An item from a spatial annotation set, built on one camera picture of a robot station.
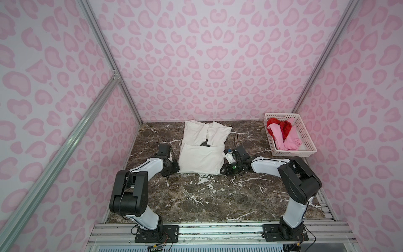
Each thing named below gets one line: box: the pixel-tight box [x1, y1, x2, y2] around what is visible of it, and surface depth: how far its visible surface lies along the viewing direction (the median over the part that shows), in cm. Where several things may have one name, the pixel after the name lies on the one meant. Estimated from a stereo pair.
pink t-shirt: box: [267, 117, 303, 151], surface depth 102 cm
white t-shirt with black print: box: [178, 119, 232, 175], surface depth 106 cm
